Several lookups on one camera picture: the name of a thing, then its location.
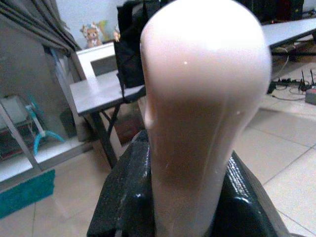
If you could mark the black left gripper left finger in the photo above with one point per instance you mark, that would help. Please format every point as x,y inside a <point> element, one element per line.
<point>123,192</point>

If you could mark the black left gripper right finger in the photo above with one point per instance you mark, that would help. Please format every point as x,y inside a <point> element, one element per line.
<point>242,205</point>

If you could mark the teal floor mat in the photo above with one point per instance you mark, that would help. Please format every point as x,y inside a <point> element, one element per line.
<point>24,191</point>

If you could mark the grey folding table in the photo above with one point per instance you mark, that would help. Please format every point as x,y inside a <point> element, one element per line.
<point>98,93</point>

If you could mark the teal and white kids scooter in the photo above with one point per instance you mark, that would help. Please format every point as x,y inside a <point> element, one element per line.
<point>39,128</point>

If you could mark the red and grey box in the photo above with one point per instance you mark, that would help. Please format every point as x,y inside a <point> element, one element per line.
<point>311,95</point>

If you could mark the black tripod stand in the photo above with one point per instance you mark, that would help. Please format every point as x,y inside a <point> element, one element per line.
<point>307,80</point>

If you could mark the black bag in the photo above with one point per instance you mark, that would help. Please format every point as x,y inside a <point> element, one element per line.
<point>129,49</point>

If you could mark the teddy bear plush toy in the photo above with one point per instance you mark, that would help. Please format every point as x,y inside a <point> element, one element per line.
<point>93,35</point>

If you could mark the long grey table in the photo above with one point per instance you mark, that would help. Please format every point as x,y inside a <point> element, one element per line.
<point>286,32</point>

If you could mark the grey curtain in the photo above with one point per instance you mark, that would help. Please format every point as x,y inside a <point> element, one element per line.
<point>42,22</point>

